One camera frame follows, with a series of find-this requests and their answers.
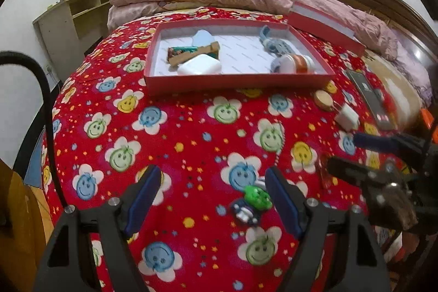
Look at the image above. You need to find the red printed blanket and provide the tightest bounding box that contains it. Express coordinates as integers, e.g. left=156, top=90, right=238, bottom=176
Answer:
left=40, top=6, right=425, bottom=292

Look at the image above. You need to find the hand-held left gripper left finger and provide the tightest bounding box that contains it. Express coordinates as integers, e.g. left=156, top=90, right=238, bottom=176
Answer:
left=32, top=165, right=163, bottom=292

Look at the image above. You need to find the blue curved plastic piece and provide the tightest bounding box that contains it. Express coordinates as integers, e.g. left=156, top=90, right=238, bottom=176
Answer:
left=258, top=25, right=276, bottom=45

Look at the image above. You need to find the red cardboard box lid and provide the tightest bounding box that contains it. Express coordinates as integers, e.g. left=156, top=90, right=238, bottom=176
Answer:
left=287, top=2, right=366, bottom=57

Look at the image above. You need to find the orange transparent plastic piece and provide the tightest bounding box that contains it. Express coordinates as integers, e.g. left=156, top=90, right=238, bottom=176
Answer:
left=318, top=160, right=334, bottom=190

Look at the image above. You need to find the thick black cable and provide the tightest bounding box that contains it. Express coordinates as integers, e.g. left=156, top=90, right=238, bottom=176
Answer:
left=0, top=51, right=67, bottom=210

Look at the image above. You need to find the white earbud case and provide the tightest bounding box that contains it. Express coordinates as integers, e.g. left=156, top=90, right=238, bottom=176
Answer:
left=177, top=54, right=222, bottom=76

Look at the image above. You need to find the white bead chain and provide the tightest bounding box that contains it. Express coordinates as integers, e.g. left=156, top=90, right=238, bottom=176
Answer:
left=272, top=121, right=285, bottom=164

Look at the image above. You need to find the grey plastic block with holes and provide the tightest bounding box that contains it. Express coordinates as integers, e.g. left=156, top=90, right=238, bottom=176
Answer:
left=266, top=38, right=293, bottom=56

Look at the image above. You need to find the orange label white bottle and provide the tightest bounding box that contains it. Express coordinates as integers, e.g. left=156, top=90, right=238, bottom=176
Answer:
left=279, top=53, right=315, bottom=74

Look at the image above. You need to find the green cartoon figure keychain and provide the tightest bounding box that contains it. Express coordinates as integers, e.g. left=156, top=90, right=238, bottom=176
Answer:
left=231, top=185, right=272, bottom=226

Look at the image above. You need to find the green packet with wooden stick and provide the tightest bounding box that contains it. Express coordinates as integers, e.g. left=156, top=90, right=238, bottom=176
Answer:
left=167, top=42, right=220, bottom=67

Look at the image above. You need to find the red cardboard box tray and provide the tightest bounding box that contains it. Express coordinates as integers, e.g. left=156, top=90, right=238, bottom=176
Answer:
left=144, top=18, right=336, bottom=97

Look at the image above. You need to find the black remote control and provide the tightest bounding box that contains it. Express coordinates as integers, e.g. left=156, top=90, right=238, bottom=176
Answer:
left=345, top=69, right=394, bottom=132

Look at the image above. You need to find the white charger plug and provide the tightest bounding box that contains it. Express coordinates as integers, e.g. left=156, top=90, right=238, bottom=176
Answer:
left=335, top=105, right=360, bottom=132

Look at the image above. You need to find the light blue plastic piece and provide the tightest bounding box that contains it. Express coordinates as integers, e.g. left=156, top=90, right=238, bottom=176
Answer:
left=192, top=30, right=216, bottom=49

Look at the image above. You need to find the beige open shelf unit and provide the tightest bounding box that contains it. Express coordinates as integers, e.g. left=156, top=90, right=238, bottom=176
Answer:
left=32, top=0, right=117, bottom=82

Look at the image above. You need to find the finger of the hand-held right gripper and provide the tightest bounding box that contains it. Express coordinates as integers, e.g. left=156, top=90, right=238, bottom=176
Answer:
left=327, top=157, right=412, bottom=190
left=353, top=133, right=432, bottom=160

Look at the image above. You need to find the wooden desk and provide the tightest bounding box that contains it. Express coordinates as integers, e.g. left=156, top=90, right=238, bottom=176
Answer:
left=0, top=158, right=55, bottom=292

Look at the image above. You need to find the round wooden lid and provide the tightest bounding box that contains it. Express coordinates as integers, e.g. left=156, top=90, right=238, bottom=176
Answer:
left=314, top=90, right=334, bottom=111

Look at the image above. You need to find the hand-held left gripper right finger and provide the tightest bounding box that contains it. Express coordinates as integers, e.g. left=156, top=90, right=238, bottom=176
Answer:
left=265, top=166, right=392, bottom=292

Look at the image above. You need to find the dark wooden headboard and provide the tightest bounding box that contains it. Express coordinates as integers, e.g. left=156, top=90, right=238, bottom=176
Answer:
left=320, top=0, right=438, bottom=60

